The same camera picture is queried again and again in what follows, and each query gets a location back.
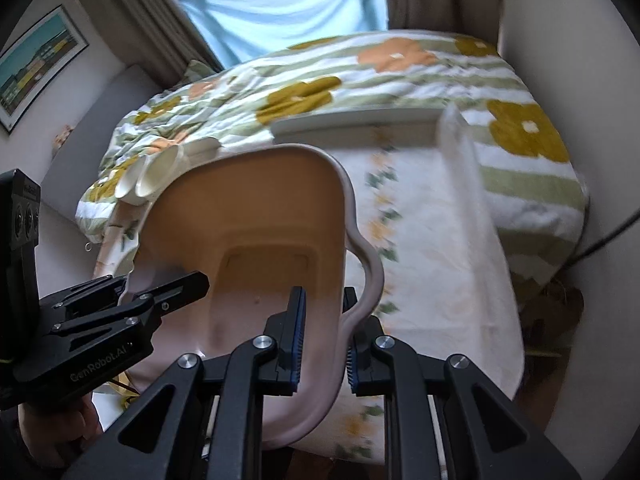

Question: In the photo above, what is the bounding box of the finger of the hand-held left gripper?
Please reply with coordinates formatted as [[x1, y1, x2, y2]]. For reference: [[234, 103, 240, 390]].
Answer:
[[52, 275, 127, 313], [120, 271, 210, 319]]

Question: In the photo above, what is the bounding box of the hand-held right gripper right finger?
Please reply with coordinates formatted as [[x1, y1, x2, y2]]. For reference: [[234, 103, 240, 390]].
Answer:
[[342, 287, 581, 480]]

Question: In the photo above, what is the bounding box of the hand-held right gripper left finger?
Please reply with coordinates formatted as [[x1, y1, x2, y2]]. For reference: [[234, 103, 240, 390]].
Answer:
[[65, 286, 307, 480]]

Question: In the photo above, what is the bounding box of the pink handled dish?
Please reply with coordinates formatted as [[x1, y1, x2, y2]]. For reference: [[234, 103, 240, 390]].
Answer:
[[120, 144, 385, 451]]

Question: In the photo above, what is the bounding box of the person's left hand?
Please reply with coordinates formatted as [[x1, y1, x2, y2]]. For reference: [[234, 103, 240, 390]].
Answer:
[[19, 392, 103, 467]]

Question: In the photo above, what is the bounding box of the cream bowl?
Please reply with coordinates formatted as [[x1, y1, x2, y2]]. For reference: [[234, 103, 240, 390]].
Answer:
[[136, 147, 182, 199]]

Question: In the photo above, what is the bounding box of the grey padded headboard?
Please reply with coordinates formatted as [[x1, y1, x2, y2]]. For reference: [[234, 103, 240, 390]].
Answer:
[[40, 62, 166, 221]]

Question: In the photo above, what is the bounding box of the green patterned pillow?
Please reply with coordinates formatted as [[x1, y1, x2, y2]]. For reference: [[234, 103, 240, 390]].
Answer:
[[182, 59, 222, 84]]

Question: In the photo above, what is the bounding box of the floral striped blanket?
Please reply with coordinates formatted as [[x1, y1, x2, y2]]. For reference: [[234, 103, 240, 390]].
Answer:
[[75, 30, 588, 281]]

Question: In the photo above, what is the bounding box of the black curved stand pole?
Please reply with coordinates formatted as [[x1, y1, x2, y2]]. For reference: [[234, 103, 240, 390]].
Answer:
[[570, 205, 640, 267]]

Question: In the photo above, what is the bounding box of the light blue cloth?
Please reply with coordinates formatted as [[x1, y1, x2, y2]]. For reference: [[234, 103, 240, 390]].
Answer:
[[177, 0, 390, 68]]

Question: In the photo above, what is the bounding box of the framed wall picture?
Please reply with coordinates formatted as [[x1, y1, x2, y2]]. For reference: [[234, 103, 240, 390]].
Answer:
[[0, 4, 90, 135]]

